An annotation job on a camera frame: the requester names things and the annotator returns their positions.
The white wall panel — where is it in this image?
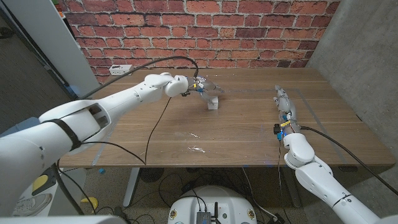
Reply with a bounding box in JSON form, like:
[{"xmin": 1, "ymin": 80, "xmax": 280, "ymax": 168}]
[{"xmin": 2, "ymin": 0, "xmax": 101, "ymax": 99}]

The black and yellow object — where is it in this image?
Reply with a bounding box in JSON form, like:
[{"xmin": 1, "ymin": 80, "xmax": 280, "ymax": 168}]
[{"xmin": 32, "ymin": 167, "xmax": 58, "ymax": 197}]

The grey table leg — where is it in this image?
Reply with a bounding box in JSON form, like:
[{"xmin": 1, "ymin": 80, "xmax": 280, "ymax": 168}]
[{"xmin": 281, "ymin": 167, "xmax": 303, "ymax": 208}]

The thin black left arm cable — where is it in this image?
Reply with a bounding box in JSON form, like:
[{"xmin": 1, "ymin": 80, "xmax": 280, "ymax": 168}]
[{"xmin": 79, "ymin": 96, "xmax": 173, "ymax": 166}]

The small white block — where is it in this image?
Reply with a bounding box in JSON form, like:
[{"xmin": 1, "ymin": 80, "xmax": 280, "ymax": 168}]
[{"xmin": 207, "ymin": 96, "xmax": 220, "ymax": 111}]

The white robot torso edge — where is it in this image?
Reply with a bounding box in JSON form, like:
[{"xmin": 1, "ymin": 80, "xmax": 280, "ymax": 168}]
[{"xmin": 0, "ymin": 215, "xmax": 127, "ymax": 224}]

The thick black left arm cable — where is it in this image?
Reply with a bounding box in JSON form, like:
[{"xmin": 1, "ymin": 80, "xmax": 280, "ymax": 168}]
[{"xmin": 51, "ymin": 55, "xmax": 200, "ymax": 216}]

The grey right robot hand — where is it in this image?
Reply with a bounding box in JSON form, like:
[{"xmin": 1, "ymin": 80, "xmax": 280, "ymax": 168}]
[{"xmin": 272, "ymin": 85, "xmax": 302, "ymax": 135}]

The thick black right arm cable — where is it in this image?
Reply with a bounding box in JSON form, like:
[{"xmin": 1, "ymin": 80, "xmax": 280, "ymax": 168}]
[{"xmin": 300, "ymin": 125, "xmax": 398, "ymax": 197}]

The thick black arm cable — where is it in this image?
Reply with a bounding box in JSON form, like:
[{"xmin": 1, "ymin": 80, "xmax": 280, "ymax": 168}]
[
  {"xmin": 51, "ymin": 55, "xmax": 200, "ymax": 216},
  {"xmin": 300, "ymin": 125, "xmax": 398, "ymax": 197}
]

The white table leg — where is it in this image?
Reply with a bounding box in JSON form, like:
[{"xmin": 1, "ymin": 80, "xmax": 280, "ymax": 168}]
[{"xmin": 123, "ymin": 167, "xmax": 141, "ymax": 208}]

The clear cellophane sheet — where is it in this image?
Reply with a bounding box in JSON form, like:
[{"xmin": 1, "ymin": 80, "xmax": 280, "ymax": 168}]
[{"xmin": 174, "ymin": 131, "xmax": 206, "ymax": 154}]

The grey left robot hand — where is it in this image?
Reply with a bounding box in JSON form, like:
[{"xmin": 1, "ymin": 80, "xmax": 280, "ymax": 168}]
[{"xmin": 186, "ymin": 76, "xmax": 224, "ymax": 103}]

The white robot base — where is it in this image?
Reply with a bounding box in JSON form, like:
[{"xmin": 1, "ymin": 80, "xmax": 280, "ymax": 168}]
[{"xmin": 167, "ymin": 185, "xmax": 257, "ymax": 224}]

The white power strip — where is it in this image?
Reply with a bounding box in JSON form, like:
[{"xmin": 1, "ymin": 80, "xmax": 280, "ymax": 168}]
[{"xmin": 108, "ymin": 64, "xmax": 134, "ymax": 77}]

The black electronics box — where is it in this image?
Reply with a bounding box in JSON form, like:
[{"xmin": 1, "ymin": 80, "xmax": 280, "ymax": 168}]
[{"xmin": 195, "ymin": 211, "xmax": 212, "ymax": 224}]

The yellow banana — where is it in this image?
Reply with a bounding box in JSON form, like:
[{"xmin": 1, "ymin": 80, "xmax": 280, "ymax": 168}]
[{"xmin": 80, "ymin": 196, "xmax": 99, "ymax": 212}]

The black round floor object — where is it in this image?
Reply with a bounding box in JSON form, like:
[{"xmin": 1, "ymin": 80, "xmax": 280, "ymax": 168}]
[{"xmin": 139, "ymin": 167, "xmax": 165, "ymax": 184}]

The red brick print backdrop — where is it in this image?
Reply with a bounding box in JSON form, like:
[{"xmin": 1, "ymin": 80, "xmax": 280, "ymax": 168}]
[{"xmin": 58, "ymin": 0, "xmax": 341, "ymax": 85}]

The grey white sneaker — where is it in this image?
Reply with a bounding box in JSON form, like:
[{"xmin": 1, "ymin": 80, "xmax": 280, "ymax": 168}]
[{"xmin": 12, "ymin": 192, "xmax": 53, "ymax": 217}]

